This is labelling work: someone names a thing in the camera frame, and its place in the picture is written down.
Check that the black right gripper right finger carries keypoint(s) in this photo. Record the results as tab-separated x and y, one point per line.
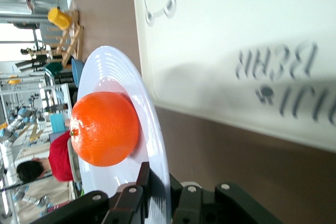
210	205

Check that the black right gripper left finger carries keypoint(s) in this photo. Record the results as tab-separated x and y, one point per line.
123	205

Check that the orange fruit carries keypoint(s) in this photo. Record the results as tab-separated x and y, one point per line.
105	129

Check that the white round plate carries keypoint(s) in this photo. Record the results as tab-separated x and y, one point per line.
110	72

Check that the background robot arm blue joints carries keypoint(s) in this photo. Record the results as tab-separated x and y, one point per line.
15	124

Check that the person in red shirt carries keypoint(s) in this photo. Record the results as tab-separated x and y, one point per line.
59	158

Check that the blue bowl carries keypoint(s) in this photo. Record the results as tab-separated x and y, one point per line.
77	73

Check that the wooden mug rack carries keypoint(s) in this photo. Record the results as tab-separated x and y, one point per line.
71	40

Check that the cream bear print tray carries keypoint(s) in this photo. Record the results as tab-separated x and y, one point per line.
236	24

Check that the yellow mug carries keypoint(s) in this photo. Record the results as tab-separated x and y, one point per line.
60	19

